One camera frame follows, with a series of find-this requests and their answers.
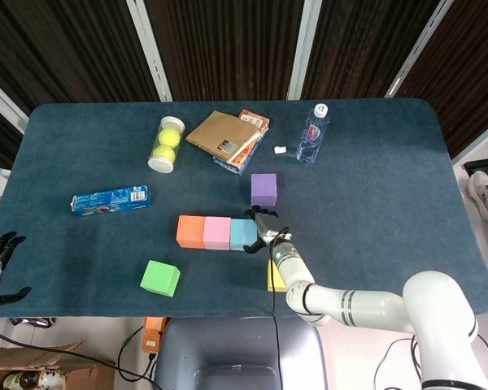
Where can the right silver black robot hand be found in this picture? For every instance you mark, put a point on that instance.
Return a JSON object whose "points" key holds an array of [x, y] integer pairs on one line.
{"points": [[270, 227]]}

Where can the light blue foam cube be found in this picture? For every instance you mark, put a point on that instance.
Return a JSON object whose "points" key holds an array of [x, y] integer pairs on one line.
{"points": [[242, 232]]}

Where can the pink foam cube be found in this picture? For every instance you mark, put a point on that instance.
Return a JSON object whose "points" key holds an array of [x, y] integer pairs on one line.
{"points": [[216, 232]]}

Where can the yellow foam cube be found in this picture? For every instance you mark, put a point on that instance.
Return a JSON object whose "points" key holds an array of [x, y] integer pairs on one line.
{"points": [[277, 284]]}

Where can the orange foam cube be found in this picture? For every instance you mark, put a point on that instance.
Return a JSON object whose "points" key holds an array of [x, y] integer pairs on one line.
{"points": [[190, 231]]}

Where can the green foam cube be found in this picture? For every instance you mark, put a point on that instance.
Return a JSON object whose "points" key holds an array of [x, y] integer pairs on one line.
{"points": [[160, 279]]}

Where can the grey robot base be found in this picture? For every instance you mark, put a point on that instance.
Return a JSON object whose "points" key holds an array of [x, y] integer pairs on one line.
{"points": [[240, 349]]}

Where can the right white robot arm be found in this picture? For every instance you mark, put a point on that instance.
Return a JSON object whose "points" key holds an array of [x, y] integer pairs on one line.
{"points": [[370, 304]]}

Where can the purple foam cube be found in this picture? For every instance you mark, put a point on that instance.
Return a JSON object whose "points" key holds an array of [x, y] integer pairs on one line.
{"points": [[264, 189]]}

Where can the chrome metal bar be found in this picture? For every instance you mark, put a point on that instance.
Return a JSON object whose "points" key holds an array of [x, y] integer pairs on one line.
{"points": [[32, 323]]}

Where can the small white eraser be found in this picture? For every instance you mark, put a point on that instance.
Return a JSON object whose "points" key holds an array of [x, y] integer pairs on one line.
{"points": [[280, 150]]}

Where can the clear plastic water bottle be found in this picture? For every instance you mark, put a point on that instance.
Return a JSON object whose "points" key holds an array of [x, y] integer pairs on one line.
{"points": [[311, 138]]}

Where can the brown spiral notebook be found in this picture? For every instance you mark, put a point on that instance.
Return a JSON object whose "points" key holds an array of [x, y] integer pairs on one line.
{"points": [[221, 134]]}

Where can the blue orange card box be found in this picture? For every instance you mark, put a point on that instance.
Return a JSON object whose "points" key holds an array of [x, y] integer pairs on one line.
{"points": [[254, 120]]}

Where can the bottle in cardboard box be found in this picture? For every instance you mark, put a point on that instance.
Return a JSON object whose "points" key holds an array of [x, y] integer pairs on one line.
{"points": [[24, 381]]}

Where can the clear tennis ball tube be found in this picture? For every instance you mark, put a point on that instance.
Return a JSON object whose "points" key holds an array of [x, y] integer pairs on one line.
{"points": [[161, 164]]}

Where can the teal table cloth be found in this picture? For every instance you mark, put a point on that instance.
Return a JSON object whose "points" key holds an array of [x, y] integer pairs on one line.
{"points": [[390, 183]]}

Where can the yellow tennis ball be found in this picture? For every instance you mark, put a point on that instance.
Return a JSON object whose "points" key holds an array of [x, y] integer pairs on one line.
{"points": [[164, 154], [169, 137]]}

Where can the brown cardboard box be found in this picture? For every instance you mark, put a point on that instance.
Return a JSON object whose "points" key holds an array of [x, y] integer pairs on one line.
{"points": [[85, 373]]}

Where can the blue Oreo cookie box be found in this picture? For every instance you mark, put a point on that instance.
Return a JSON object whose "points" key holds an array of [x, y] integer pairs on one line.
{"points": [[111, 200]]}

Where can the orange power strip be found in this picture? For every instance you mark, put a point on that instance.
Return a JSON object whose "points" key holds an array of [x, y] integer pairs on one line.
{"points": [[152, 335]]}

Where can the white sneaker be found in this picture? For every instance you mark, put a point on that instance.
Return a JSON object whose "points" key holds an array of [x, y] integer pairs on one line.
{"points": [[486, 195]]}

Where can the white frame post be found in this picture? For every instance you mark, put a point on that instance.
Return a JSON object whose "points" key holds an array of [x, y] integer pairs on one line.
{"points": [[415, 44], [4, 101], [150, 48], [305, 48]]}

